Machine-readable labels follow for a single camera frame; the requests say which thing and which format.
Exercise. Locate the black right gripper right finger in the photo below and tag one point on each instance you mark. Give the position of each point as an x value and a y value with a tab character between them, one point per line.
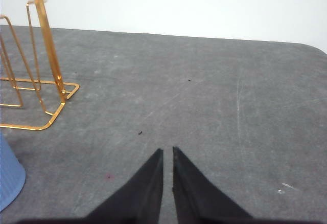
198	200

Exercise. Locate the gold wire cup rack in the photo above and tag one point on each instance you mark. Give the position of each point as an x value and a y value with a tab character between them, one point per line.
67	90

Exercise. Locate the blue ribbed cup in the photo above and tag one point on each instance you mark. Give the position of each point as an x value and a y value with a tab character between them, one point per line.
12	174

